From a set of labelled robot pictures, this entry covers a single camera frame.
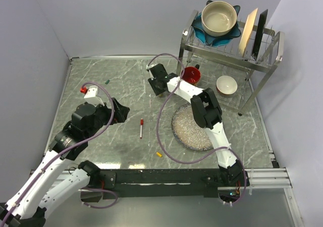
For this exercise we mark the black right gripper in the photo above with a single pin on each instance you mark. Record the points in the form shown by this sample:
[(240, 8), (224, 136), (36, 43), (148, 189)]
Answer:
[(152, 81)]

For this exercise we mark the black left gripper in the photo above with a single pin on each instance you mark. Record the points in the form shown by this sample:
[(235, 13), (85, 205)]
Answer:
[(120, 112)]

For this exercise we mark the white pen red tip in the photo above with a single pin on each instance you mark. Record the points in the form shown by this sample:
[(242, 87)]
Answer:
[(141, 132)]

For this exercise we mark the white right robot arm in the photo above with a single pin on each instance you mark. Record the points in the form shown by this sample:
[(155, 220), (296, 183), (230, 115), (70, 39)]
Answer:
[(207, 114)]

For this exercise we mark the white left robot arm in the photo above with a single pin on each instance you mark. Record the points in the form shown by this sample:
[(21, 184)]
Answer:
[(37, 199)]

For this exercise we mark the red black mug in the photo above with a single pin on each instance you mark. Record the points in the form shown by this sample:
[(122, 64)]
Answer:
[(192, 75)]

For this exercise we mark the speckled ceramic plate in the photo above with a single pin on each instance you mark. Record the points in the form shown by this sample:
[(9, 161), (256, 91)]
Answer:
[(187, 132)]

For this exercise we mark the small white bowl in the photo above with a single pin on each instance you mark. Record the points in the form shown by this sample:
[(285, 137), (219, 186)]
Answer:
[(226, 85)]

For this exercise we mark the blue flower-shaped bowl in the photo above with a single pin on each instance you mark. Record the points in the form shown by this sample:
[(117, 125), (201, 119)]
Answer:
[(215, 41)]

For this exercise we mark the steel dish rack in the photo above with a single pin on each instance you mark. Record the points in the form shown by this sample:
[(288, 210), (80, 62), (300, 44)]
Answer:
[(258, 71)]

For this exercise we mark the large beige bowl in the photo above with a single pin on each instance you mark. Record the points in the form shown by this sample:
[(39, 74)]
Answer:
[(218, 18)]

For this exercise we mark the cream plate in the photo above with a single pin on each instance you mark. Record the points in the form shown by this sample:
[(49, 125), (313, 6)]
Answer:
[(247, 30)]

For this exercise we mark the black plate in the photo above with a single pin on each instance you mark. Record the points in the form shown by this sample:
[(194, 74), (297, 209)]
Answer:
[(259, 34)]

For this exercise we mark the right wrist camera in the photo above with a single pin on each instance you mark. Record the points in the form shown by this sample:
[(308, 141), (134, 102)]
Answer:
[(149, 67)]

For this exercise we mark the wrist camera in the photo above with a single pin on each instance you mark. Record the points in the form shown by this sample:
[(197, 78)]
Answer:
[(149, 67), (91, 95)]

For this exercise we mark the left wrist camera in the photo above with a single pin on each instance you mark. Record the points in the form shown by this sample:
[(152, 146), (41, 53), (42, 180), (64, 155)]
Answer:
[(91, 95)]

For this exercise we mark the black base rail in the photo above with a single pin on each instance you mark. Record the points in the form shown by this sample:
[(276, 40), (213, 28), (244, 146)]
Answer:
[(164, 182)]

